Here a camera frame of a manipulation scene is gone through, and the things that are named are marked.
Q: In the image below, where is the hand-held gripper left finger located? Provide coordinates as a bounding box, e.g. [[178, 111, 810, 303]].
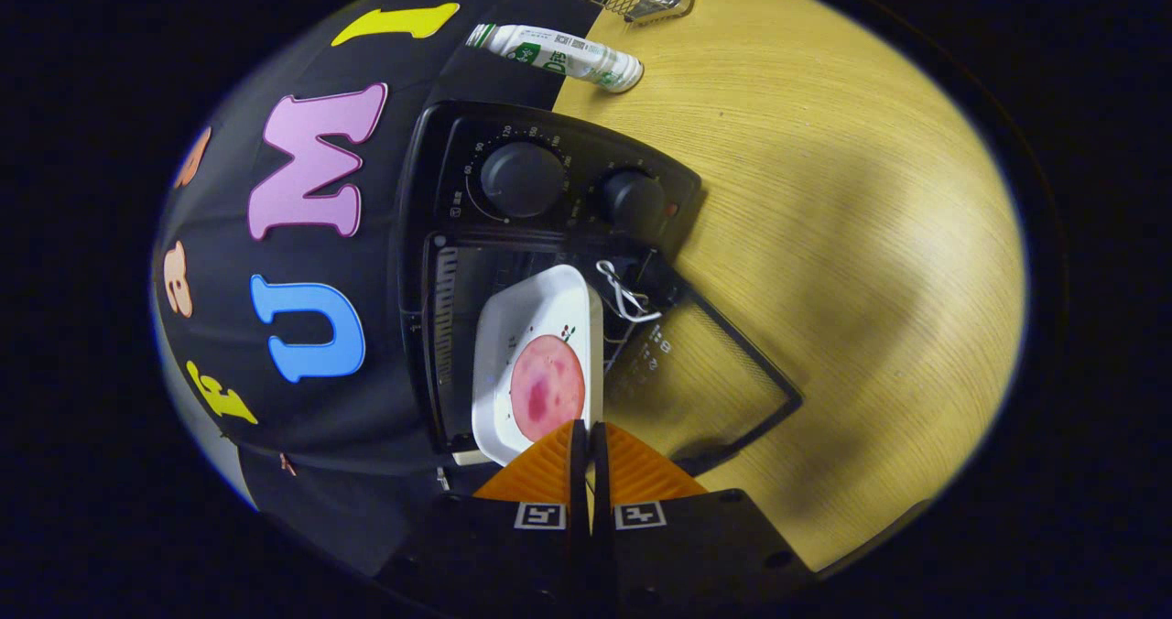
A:
[[377, 420, 592, 606]]

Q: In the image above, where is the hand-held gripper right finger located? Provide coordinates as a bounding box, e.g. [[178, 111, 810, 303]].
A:
[[591, 421, 818, 606]]

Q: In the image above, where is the pink ham slice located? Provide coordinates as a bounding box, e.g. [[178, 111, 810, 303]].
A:
[[509, 334, 587, 444]]

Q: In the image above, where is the white square plate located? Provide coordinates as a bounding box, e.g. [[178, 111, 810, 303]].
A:
[[471, 265, 606, 468]]

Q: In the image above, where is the black toaster oven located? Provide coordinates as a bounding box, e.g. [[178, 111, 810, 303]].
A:
[[394, 99, 805, 479]]

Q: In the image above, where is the white bottle green label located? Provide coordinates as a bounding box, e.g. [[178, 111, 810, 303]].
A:
[[465, 23, 646, 94]]

